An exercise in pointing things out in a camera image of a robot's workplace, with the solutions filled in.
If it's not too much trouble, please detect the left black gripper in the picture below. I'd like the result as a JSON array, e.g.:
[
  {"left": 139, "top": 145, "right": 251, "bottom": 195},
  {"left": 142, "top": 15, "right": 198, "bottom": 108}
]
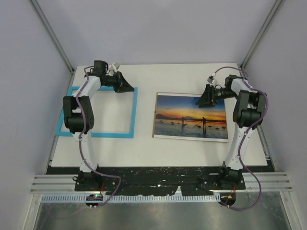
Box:
[{"left": 103, "top": 71, "right": 134, "bottom": 93}]

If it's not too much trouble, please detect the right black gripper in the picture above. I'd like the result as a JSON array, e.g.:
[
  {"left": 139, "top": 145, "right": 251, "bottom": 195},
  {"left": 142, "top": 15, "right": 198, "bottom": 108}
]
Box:
[{"left": 196, "top": 84, "right": 237, "bottom": 108}]

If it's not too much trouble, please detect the sunset photo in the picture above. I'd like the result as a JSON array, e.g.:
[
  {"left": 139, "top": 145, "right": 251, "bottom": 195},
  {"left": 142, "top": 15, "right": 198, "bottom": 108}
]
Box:
[{"left": 153, "top": 92, "right": 229, "bottom": 142}]

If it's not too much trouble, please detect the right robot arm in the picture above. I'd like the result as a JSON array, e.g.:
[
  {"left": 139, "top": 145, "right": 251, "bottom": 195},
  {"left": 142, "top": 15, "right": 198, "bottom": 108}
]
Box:
[{"left": 196, "top": 75, "right": 268, "bottom": 189}]

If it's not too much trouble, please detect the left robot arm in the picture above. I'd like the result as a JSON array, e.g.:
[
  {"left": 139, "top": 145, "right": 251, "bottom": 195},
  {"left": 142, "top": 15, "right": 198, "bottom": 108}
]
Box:
[{"left": 63, "top": 60, "right": 135, "bottom": 191}]

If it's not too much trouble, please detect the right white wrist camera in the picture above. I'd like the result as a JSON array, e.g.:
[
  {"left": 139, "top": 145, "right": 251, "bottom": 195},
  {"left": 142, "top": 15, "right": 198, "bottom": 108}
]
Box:
[{"left": 207, "top": 73, "right": 218, "bottom": 86}]

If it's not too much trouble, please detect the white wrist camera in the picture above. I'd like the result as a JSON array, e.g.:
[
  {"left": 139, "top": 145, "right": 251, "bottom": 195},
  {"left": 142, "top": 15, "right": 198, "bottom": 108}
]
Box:
[
  {"left": 109, "top": 63, "right": 120, "bottom": 72},
  {"left": 207, "top": 73, "right": 218, "bottom": 86}
]

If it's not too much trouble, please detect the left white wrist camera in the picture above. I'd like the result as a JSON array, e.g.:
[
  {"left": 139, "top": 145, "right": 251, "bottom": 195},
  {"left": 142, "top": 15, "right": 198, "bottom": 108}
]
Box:
[{"left": 109, "top": 63, "right": 120, "bottom": 72}]

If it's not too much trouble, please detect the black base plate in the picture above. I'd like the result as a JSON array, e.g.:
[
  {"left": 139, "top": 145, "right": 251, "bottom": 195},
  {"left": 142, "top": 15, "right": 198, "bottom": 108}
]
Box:
[{"left": 47, "top": 166, "right": 246, "bottom": 196}]

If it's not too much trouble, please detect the aluminium rail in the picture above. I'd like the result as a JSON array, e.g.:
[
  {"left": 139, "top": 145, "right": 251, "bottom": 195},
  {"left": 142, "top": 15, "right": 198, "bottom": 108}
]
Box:
[{"left": 30, "top": 172, "right": 292, "bottom": 194}]

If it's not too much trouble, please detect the right aluminium post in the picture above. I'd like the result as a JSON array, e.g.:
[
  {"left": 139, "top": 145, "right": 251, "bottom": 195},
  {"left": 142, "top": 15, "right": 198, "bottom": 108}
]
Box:
[{"left": 240, "top": 0, "right": 285, "bottom": 69}]

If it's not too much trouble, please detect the aluminium post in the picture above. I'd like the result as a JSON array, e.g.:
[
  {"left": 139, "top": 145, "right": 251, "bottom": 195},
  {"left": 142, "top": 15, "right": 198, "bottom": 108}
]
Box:
[
  {"left": 240, "top": 0, "right": 285, "bottom": 69},
  {"left": 28, "top": 0, "right": 74, "bottom": 74}
]

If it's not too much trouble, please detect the left aluminium post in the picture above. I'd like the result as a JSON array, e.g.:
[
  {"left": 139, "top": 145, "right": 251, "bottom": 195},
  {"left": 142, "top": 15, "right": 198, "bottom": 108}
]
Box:
[{"left": 28, "top": 0, "right": 74, "bottom": 74}]

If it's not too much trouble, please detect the perforated cable duct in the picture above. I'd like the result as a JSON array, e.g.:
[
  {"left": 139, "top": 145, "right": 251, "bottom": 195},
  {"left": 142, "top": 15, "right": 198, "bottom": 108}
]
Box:
[{"left": 41, "top": 193, "right": 220, "bottom": 203}]

